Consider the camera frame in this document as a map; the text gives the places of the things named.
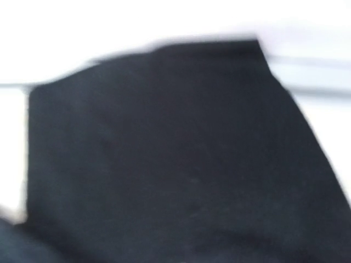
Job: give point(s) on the black t-shirt blue logo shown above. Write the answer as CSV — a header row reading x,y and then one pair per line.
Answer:
x,y
188,153

